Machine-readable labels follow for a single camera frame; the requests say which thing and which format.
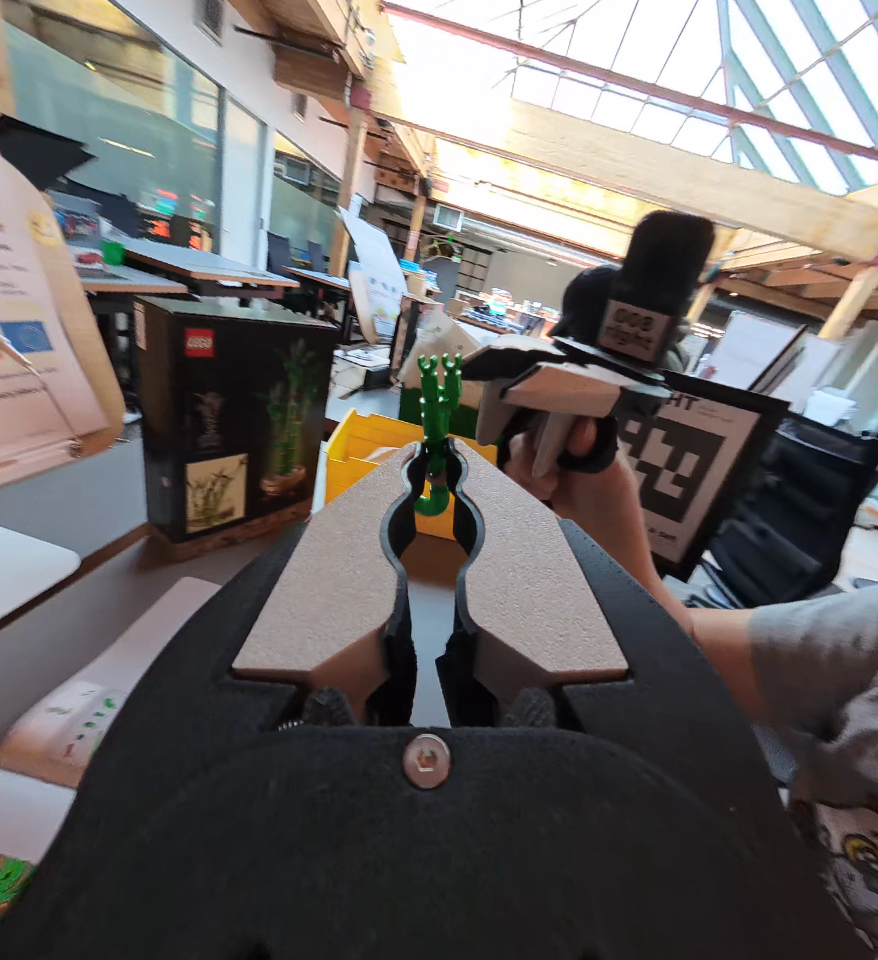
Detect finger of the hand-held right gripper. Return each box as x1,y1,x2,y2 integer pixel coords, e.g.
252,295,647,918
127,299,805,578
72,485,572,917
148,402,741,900
461,333,599,381
502,363,674,421

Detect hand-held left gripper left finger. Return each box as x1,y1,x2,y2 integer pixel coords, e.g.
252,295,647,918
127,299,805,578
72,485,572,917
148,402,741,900
232,442,420,726

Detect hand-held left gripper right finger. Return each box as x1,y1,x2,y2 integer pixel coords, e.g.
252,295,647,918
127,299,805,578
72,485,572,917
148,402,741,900
437,441,629,726

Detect green lego bamboo stalk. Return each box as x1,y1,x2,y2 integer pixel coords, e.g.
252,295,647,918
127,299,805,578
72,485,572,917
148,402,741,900
412,352,465,519

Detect person's right forearm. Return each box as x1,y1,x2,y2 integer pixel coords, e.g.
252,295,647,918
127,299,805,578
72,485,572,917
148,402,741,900
656,570,793,732

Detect lego instruction booklet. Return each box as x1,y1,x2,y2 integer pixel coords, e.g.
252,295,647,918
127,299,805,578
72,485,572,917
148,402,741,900
0,576,223,939

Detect black lego set box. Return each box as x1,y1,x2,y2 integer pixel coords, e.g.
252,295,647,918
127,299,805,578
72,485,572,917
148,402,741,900
135,295,340,546

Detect person's right hand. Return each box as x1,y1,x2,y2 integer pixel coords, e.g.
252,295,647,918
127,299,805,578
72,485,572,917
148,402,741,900
499,423,676,595

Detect black framed marker board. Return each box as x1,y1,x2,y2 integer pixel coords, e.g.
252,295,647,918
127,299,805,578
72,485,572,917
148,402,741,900
617,388,793,573

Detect yellow plastic bin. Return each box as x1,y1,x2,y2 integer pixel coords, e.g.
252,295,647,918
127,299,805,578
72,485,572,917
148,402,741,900
323,408,500,541

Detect white board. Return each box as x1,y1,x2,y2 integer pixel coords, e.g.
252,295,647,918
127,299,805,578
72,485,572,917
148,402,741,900
337,205,412,340

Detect black office chair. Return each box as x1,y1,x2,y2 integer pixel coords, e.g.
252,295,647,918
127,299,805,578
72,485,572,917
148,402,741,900
709,423,878,610

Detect person's grey shirt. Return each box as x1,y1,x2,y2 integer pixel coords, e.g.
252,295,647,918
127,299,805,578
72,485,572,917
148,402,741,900
746,579,878,826

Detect wooden top desk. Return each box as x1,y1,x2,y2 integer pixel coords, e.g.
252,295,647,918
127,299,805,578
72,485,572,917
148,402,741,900
118,237,302,303

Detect instruction sheet on board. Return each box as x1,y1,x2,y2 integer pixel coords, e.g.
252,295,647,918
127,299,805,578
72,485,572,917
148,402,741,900
0,67,127,498

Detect person's patterned pants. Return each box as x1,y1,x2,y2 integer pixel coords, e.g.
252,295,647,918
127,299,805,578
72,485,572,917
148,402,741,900
785,791,878,960

